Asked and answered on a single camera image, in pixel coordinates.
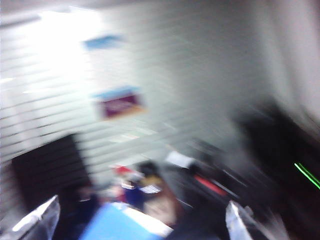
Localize black monitor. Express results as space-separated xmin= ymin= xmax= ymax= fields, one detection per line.
xmin=11 ymin=134 xmax=93 ymax=213

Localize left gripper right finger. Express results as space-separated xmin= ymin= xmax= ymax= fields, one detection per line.
xmin=224 ymin=199 xmax=268 ymax=240

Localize white horizontal blinds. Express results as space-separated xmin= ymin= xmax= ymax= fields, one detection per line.
xmin=0 ymin=9 xmax=251 ymax=176

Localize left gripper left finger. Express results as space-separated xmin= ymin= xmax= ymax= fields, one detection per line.
xmin=0 ymin=194 xmax=61 ymax=240

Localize blue book with white circles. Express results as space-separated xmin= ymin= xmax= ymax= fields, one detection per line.
xmin=78 ymin=201 xmax=175 ymax=240

